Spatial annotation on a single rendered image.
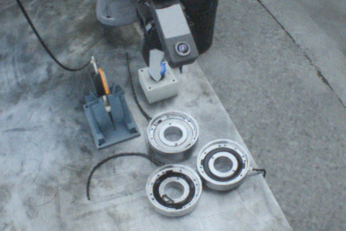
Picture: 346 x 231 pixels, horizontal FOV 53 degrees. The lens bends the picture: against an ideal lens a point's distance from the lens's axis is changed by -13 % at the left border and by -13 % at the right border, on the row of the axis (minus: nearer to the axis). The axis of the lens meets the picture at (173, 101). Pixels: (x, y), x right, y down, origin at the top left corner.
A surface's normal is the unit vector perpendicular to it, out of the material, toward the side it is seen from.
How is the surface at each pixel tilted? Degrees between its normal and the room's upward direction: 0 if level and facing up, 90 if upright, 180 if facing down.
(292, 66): 0
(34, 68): 0
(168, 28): 29
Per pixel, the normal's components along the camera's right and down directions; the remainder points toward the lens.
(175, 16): 0.19, -0.22
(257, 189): -0.03, -0.62
